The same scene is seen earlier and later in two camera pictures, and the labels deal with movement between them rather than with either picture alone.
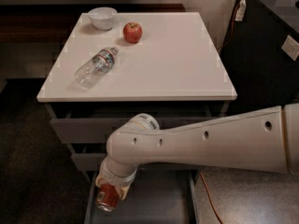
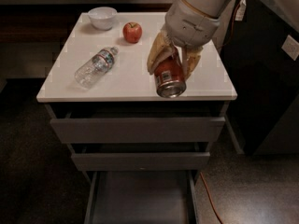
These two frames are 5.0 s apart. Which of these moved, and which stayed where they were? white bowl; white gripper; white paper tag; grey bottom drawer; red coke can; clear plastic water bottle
Moved: white gripper; red coke can
Stayed: clear plastic water bottle; white bowl; grey bottom drawer; white paper tag
